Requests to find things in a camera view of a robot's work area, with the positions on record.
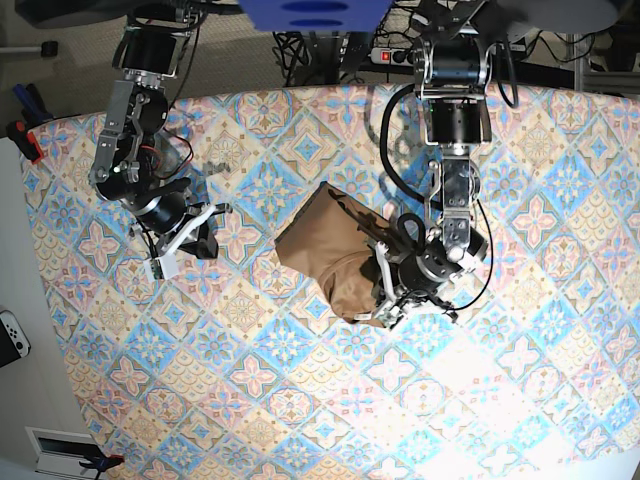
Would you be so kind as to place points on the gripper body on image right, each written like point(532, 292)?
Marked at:
point(413, 282)

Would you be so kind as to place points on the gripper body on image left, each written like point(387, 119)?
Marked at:
point(163, 223)

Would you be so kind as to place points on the brown t-shirt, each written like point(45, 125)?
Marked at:
point(328, 241)

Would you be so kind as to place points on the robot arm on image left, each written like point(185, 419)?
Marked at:
point(129, 165)

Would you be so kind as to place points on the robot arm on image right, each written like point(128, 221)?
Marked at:
point(452, 67)

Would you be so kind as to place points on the patterned tablecloth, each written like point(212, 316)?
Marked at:
point(237, 368)

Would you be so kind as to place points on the red and black clamp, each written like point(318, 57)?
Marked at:
point(25, 140)

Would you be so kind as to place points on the game console with white controller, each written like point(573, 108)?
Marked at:
point(14, 343)

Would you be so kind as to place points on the white power strip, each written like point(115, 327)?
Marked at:
point(391, 56)

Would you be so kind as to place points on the black orange clamp bottom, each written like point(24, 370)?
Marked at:
point(94, 459)

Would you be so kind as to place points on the white box with dark window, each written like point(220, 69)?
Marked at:
point(59, 453)

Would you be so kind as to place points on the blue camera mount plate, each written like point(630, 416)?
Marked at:
point(315, 15)

